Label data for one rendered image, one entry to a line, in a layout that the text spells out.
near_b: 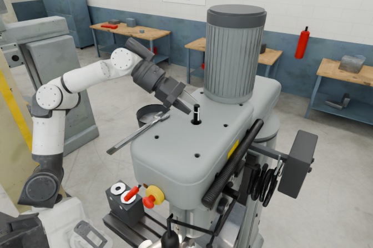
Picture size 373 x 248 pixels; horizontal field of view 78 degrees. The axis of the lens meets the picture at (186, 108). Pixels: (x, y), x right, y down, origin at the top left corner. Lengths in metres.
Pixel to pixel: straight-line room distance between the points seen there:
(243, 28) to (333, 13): 4.06
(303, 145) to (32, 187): 0.95
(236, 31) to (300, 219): 2.51
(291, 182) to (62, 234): 0.83
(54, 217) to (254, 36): 0.85
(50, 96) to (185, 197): 0.50
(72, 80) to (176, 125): 0.36
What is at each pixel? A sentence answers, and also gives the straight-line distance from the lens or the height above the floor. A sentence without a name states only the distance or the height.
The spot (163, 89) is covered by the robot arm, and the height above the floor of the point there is 2.01.
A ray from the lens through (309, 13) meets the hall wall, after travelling 4.83.
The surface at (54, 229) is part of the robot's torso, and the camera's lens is 0.89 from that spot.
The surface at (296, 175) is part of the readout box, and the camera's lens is 1.01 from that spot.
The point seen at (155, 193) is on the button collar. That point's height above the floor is 1.79.
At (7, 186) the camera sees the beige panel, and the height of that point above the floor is 0.68.
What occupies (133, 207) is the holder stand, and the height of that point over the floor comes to 1.10.
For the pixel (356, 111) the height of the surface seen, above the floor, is 0.23.
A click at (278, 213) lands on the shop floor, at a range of 2.96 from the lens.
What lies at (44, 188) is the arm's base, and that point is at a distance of 0.84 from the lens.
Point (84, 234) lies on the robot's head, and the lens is 0.80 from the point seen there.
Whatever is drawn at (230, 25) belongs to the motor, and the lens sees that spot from 0.77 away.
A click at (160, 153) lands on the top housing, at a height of 1.89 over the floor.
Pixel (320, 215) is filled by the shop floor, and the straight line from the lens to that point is 3.13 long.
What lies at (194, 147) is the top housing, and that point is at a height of 1.89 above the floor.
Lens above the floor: 2.34
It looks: 33 degrees down
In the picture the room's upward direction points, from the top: straight up
